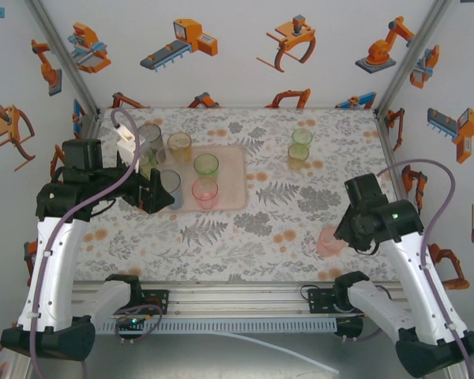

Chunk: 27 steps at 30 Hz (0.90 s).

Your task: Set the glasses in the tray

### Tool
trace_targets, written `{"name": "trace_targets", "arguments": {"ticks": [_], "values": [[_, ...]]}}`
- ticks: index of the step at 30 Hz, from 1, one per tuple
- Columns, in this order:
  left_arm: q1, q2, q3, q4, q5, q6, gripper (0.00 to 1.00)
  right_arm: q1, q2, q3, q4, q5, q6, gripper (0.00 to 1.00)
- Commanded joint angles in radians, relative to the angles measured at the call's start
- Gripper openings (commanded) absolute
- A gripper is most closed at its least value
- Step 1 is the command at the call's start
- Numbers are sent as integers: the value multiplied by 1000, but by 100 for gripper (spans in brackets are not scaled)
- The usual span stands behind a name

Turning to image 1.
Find blue drinking glass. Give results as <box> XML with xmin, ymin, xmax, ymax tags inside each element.
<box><xmin>160</xmin><ymin>169</ymin><xmax>185</xmax><ymax>211</ymax></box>

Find pink drinking glass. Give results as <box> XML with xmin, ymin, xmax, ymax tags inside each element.
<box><xmin>191</xmin><ymin>177</ymin><xmax>220</xmax><ymax>210</ymax></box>

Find amber drinking glass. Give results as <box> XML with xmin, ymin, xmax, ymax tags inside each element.
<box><xmin>166</xmin><ymin>131</ymin><xmax>193</xmax><ymax>163</ymax></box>

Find salmon textured drinking glass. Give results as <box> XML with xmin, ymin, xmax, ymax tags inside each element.
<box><xmin>315</xmin><ymin>225</ymin><xmax>348</xmax><ymax>260</ymax></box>

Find grey smoked drinking glass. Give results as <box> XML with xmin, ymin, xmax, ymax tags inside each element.
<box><xmin>136</xmin><ymin>122</ymin><xmax>164</xmax><ymax>150</ymax></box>

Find yellowish drinking glass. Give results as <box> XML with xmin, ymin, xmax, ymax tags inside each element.
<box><xmin>287</xmin><ymin>143</ymin><xmax>310</xmax><ymax>171</ymax></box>

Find light green drinking glass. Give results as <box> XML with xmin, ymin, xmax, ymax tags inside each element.
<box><xmin>292</xmin><ymin>127</ymin><xmax>314</xmax><ymax>148</ymax></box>

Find pink plastic tray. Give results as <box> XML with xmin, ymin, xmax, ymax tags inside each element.
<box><xmin>141</xmin><ymin>144</ymin><xmax>249</xmax><ymax>214</ymax></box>

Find floral table cover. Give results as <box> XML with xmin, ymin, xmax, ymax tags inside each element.
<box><xmin>69</xmin><ymin>107</ymin><xmax>423</xmax><ymax>283</ymax></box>

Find circuit board with green light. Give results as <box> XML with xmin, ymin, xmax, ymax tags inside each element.
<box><xmin>116</xmin><ymin>314</ymin><xmax>151</xmax><ymax>332</ymax></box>

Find thin white tube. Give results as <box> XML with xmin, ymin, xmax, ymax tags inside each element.
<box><xmin>215</xmin><ymin>330</ymin><xmax>340</xmax><ymax>376</ymax></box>

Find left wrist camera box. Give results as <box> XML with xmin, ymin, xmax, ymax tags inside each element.
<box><xmin>115</xmin><ymin>124</ymin><xmax>148</xmax><ymax>169</ymax></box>

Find black cable bracket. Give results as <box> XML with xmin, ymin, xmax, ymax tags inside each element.
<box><xmin>333</xmin><ymin>317</ymin><xmax>364</xmax><ymax>343</ymax></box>

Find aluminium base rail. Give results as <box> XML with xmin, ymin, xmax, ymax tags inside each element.
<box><xmin>21</xmin><ymin>282</ymin><xmax>454</xmax><ymax>321</ymax></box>

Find aluminium frame post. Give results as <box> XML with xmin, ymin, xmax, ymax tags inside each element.
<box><xmin>374</xmin><ymin>0</ymin><xmax>454</xmax><ymax>118</ymax></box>
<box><xmin>25</xmin><ymin>0</ymin><xmax>103</xmax><ymax>119</ymax></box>

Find white slotted cable duct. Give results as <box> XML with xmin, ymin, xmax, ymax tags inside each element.
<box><xmin>92</xmin><ymin>318</ymin><xmax>339</xmax><ymax>335</ymax></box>

